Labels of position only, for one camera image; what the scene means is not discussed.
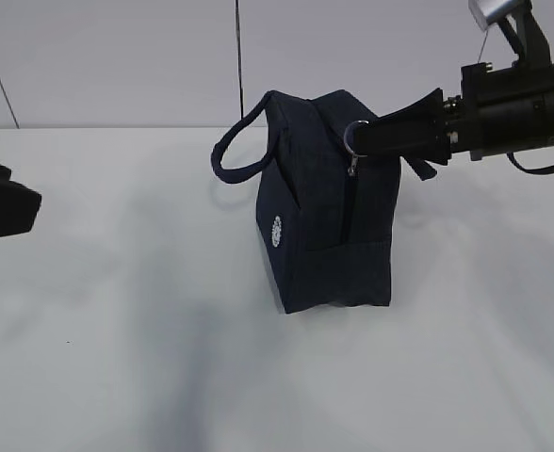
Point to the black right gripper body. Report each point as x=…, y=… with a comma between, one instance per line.
x=463, y=129

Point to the navy blue lunch bag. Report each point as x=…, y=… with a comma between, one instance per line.
x=325, y=207

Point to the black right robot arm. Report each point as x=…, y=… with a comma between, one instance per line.
x=497, y=112

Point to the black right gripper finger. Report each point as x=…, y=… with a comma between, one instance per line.
x=418, y=131

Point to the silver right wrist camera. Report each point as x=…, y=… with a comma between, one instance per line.
x=489, y=12

